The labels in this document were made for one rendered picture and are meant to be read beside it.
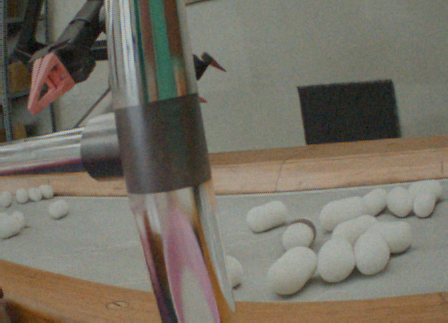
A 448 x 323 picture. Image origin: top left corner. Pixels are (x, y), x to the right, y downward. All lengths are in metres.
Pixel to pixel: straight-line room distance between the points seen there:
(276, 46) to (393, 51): 0.55
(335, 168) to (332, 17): 1.98
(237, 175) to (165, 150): 0.47
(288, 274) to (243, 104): 2.41
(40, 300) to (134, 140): 0.15
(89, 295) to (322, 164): 0.35
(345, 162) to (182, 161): 0.42
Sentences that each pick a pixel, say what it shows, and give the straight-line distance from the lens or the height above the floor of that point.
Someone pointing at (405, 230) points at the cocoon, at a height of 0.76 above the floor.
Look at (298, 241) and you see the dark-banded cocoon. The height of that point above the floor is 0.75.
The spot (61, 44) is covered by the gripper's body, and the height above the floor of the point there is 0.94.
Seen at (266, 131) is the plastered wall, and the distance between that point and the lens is 2.69.
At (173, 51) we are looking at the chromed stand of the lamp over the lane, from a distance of 0.16.
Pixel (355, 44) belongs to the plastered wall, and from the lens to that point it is 2.51.
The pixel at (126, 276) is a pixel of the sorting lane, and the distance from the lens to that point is 0.40.
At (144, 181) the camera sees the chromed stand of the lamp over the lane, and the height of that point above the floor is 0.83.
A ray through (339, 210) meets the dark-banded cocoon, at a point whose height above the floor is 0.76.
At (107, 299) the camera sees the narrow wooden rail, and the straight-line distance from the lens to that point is 0.28.
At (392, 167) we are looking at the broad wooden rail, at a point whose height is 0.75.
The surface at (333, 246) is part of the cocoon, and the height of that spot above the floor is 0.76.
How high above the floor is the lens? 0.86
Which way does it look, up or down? 7 degrees down
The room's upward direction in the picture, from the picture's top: 9 degrees counter-clockwise
